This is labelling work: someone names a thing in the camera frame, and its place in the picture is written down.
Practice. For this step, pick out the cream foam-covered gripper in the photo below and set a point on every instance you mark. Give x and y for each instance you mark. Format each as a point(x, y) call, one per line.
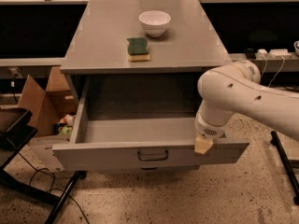
point(209, 130)

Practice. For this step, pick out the grey top drawer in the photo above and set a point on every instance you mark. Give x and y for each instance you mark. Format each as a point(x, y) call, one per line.
point(139, 123)

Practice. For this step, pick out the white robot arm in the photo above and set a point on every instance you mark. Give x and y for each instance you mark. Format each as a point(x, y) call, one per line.
point(235, 88)

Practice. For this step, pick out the grey drawer cabinet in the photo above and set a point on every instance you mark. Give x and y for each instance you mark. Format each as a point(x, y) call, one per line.
point(99, 46)

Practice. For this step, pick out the black stand leg right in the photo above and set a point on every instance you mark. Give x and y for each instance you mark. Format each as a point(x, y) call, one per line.
point(289, 165)

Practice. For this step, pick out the black adapter on ledge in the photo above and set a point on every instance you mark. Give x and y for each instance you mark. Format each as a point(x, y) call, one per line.
point(250, 53)

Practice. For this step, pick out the white power strip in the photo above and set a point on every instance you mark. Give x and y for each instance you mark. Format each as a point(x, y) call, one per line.
point(274, 53)

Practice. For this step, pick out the green yellow sponge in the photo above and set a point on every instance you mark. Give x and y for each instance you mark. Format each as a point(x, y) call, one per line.
point(138, 49)

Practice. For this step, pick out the white ceramic bowl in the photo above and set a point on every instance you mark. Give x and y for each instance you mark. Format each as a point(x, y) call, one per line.
point(154, 22)

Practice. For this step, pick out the colourful items in box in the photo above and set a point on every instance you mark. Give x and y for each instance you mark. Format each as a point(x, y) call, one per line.
point(65, 124)

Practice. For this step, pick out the brown cardboard box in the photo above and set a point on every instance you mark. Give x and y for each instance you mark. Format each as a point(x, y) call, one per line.
point(48, 106)

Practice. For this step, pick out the black stand left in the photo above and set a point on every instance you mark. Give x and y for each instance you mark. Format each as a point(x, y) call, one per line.
point(15, 133)

